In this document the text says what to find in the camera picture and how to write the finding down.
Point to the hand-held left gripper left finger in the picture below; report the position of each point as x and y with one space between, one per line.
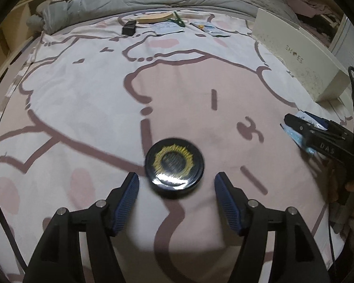
126 203

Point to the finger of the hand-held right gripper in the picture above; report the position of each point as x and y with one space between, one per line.
342 134
318 141

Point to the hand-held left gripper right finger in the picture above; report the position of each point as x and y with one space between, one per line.
228 203

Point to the blue white sachet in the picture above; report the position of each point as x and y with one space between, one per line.
311 121

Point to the brown tape roll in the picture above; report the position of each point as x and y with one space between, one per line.
175 165

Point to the white cardboard box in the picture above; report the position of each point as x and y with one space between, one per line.
298 56

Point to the white slatted door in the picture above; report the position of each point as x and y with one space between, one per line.
351 41

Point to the printed cartoon blanket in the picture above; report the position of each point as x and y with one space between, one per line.
91 109

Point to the pile of pink clothes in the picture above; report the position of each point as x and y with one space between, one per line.
312 8

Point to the clear packet blue print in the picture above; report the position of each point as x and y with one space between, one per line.
205 28

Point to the small black box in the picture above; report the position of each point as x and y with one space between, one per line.
129 28

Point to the white paper sachet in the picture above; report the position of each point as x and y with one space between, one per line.
168 28

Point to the green hair clip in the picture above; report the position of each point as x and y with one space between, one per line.
177 20

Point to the wooden oval board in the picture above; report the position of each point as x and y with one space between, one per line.
153 18

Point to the wooden shelf unit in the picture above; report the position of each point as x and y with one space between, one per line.
6 35

